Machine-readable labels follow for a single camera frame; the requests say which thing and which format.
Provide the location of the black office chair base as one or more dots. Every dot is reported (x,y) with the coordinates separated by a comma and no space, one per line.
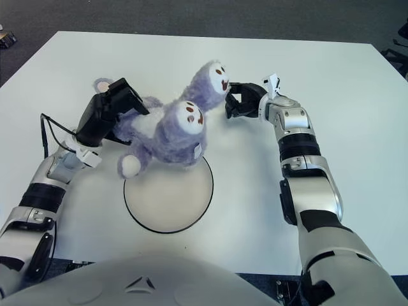
(398,54)

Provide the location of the white plate with black rim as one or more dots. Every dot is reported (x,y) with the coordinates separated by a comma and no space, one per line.
(165,201)

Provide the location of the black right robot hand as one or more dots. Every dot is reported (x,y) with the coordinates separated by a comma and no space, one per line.
(252,102)

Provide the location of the grey robot torso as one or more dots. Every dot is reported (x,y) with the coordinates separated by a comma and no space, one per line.
(143,287)

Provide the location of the black and yellow box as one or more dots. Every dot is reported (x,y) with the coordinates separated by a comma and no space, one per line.
(8,39)

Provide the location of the purple plush bear doll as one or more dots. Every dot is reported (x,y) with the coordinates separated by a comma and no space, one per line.
(178,134)

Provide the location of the white left wrist connector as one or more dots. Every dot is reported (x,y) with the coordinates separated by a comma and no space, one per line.
(89,156)

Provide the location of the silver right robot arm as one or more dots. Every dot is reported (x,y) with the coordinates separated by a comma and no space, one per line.
(293,114)

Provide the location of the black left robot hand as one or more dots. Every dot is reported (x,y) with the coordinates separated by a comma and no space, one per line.
(95,124)

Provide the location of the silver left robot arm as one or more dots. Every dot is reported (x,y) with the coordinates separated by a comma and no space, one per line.
(41,169)

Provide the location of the metal bracket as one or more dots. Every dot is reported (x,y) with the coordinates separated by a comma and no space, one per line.
(285,291)

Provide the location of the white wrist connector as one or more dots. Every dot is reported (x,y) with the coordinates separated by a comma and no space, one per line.
(272,84)
(89,156)

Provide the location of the white right wrist connector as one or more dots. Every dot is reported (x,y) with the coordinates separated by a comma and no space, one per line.
(272,84)

